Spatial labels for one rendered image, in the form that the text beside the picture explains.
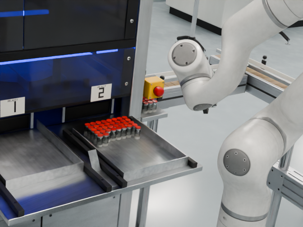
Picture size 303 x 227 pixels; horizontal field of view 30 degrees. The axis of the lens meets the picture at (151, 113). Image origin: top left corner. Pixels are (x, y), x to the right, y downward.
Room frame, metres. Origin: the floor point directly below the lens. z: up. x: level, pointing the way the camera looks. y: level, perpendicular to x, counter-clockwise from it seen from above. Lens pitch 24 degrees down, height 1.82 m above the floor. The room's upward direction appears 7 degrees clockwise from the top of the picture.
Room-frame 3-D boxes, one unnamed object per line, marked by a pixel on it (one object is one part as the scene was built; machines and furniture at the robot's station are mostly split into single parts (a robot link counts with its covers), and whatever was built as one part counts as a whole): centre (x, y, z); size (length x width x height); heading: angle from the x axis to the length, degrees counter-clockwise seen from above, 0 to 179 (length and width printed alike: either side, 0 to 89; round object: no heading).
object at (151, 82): (2.08, 0.01, 1.00); 0.08 x 0.07 x 0.07; 38
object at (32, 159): (1.62, 0.40, 0.90); 0.34 x 0.26 x 0.04; 38
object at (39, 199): (1.67, 0.23, 0.87); 0.70 x 0.48 x 0.02; 128
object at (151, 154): (1.74, 0.06, 0.90); 0.34 x 0.26 x 0.04; 38
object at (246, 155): (1.18, -0.24, 1.16); 0.19 x 0.12 x 0.24; 150
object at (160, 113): (2.12, 0.03, 0.87); 0.14 x 0.13 x 0.02; 38
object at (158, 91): (2.04, -0.02, 0.99); 0.04 x 0.04 x 0.04; 38
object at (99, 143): (1.74, 0.17, 0.90); 0.02 x 0.02 x 0.05
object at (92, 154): (1.55, 0.13, 0.91); 0.14 x 0.03 x 0.06; 39
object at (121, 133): (1.81, 0.12, 0.90); 0.18 x 0.02 x 0.05; 128
